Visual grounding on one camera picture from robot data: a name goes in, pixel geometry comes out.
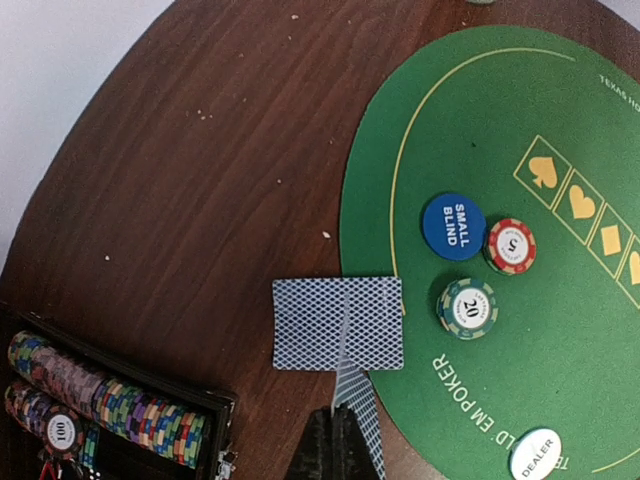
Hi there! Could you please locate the round green poker mat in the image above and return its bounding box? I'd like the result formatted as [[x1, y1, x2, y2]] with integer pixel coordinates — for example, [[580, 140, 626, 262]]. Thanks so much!
[[340, 26, 639, 479]]

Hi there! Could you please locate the black poker chip case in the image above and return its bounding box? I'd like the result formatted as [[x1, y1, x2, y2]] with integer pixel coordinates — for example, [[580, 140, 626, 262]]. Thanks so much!
[[1, 305, 236, 479]]

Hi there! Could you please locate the blue small blind button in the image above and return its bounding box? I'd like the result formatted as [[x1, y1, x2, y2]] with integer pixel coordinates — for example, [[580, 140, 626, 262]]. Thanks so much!
[[422, 193, 487, 262]]

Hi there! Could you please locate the green twenty chip stack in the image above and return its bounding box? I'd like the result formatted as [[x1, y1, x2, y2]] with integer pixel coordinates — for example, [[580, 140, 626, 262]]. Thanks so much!
[[436, 278, 499, 340]]

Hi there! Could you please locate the chip row in case right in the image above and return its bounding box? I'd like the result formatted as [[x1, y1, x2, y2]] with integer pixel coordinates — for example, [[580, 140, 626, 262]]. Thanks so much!
[[7, 330, 206, 469]]

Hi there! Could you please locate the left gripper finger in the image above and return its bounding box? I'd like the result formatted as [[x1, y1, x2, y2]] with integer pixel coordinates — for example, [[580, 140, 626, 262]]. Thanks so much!
[[287, 404, 379, 480]]

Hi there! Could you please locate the single playing card blue back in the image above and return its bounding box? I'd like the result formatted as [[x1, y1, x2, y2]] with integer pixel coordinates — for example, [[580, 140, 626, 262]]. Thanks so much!
[[272, 276, 404, 371]]

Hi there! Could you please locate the white dealer button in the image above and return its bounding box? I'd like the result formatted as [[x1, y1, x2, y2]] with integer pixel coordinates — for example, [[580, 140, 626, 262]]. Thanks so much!
[[509, 428, 562, 480]]

